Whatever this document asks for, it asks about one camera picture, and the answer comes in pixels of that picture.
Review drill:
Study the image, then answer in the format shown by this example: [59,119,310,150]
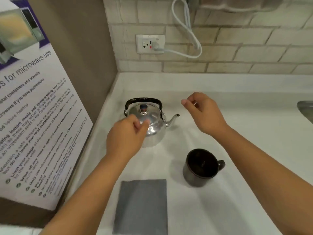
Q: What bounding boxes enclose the grey folded cloth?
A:
[112,179,169,235]

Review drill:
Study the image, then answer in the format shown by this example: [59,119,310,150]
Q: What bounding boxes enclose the white power cable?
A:
[154,0,202,59]

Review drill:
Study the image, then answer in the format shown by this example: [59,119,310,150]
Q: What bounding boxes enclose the person's left forearm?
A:
[42,154,135,235]

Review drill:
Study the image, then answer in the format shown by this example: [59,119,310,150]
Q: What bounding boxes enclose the silver metal kettle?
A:
[124,97,180,148]

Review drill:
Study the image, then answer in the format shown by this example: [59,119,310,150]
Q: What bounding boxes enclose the person's right hand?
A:
[181,92,229,135]

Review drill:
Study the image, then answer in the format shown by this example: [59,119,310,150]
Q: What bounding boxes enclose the person's left hand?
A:
[106,114,150,161]

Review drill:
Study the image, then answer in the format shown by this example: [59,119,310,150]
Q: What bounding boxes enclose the person's right forearm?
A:
[201,125,313,235]

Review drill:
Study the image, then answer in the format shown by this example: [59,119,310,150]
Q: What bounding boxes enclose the white wall socket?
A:
[136,34,165,55]

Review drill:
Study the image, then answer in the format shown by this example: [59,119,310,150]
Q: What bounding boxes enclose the microwave instruction poster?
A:
[0,0,93,211]

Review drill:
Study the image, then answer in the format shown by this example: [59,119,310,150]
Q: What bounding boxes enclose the dark brown mug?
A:
[183,149,225,187]

